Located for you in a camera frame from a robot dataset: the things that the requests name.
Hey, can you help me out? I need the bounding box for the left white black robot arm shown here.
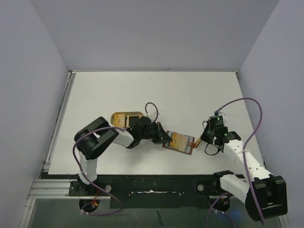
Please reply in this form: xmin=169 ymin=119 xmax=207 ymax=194
xmin=73 ymin=116 xmax=172 ymax=195

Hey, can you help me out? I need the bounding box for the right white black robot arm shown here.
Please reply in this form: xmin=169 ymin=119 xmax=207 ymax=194
xmin=200 ymin=115 xmax=288 ymax=221

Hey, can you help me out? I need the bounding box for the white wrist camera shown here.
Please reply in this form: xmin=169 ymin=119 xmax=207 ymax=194
xmin=147 ymin=112 xmax=159 ymax=122
xmin=214 ymin=111 xmax=228 ymax=124

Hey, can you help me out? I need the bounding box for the aluminium frame rail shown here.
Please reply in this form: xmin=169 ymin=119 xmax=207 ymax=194
xmin=28 ymin=179 xmax=70 ymax=199

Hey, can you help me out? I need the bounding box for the beige oval tray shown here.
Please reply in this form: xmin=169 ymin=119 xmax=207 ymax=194
xmin=111 ymin=112 xmax=143 ymax=128

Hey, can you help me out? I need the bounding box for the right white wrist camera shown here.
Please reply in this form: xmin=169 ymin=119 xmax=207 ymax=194
xmin=214 ymin=111 xmax=228 ymax=124

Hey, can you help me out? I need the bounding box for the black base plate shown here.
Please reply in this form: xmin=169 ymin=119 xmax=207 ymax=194
xmin=68 ymin=175 xmax=224 ymax=209

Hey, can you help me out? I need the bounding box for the black thin wire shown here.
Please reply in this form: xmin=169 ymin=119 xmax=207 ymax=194
xmin=204 ymin=143 xmax=220 ymax=157

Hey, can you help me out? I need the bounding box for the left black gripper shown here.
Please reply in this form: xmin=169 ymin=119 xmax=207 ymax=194
xmin=140 ymin=122 xmax=172 ymax=144

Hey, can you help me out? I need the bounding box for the brown leather card holder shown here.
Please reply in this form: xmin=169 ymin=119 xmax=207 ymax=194
xmin=162 ymin=131 xmax=197 ymax=155

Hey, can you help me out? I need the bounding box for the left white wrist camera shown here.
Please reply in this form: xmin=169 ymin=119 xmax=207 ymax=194
xmin=147 ymin=112 xmax=159 ymax=122

